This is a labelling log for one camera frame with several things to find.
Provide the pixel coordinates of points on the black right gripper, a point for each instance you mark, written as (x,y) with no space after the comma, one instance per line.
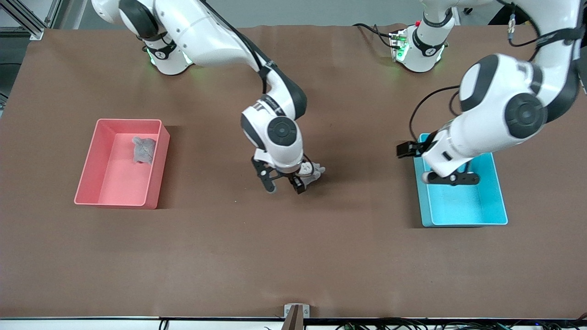
(298,181)

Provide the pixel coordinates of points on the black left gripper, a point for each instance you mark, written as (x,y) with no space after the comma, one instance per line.
(420,147)

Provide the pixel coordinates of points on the grey plush toy white belly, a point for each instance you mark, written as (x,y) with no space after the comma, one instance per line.
(312,176)

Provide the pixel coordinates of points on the small grey plush toy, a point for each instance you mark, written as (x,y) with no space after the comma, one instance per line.
(144,150)

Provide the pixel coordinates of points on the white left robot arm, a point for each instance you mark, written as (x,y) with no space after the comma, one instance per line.
(490,119)

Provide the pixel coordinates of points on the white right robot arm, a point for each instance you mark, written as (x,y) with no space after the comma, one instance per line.
(211,41)

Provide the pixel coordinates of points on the blue plastic box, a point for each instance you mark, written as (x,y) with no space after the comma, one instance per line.
(458,206)

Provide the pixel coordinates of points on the pink plastic box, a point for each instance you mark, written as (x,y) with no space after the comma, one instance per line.
(124,192)

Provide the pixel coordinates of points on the brown table cover mat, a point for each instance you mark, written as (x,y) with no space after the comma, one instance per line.
(293,256)

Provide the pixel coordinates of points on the metal base connector bracket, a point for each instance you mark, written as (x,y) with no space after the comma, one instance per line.
(396,46)

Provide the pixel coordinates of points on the grey metal bracket plate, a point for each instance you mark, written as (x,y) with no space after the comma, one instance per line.
(306,310)

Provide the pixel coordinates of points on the brown camera post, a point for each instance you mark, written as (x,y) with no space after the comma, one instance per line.
(293,318)

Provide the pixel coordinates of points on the aluminium frame profile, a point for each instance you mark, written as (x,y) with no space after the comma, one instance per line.
(27,20)

